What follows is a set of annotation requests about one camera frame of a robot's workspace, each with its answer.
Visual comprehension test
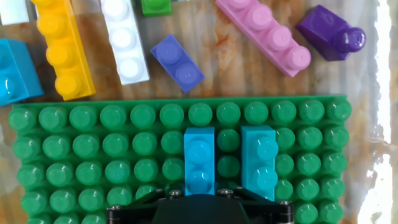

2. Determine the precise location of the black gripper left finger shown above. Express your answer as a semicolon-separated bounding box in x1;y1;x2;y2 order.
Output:
105;187;185;224

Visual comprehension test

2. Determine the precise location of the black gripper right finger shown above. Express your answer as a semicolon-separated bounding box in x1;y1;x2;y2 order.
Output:
216;185;295;224

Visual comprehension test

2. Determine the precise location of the teal long block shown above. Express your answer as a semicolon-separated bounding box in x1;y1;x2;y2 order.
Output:
241;124;279;202

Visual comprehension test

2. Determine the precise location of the sky blue three-stud block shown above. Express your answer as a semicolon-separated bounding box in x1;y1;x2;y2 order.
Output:
183;126;216;197

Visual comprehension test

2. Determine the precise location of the green studded baseplate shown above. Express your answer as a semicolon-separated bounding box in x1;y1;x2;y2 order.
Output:
7;95;353;224

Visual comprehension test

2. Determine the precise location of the marble pattern mat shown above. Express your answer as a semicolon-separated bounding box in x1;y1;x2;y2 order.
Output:
0;0;389;224

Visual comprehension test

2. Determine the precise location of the indigo two-stud block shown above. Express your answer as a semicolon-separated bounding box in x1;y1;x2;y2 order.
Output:
150;34;206;94

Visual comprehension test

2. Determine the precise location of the white four-stud long block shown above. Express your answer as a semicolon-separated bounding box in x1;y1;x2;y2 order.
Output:
99;0;150;86

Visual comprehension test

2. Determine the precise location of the orange-yellow four-stud long block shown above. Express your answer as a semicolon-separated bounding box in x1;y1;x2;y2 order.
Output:
30;0;96;101

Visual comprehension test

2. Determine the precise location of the pink long block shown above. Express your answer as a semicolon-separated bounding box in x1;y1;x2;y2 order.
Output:
215;0;312;78

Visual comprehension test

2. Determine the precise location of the blue square four-stud block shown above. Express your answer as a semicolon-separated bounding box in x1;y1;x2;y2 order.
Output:
0;37;45;106

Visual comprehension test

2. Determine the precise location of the dark purple sloped block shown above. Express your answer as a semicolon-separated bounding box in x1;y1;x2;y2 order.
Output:
294;4;367;62

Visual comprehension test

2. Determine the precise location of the green two-stud block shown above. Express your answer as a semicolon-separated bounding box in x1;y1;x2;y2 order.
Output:
141;0;172;17

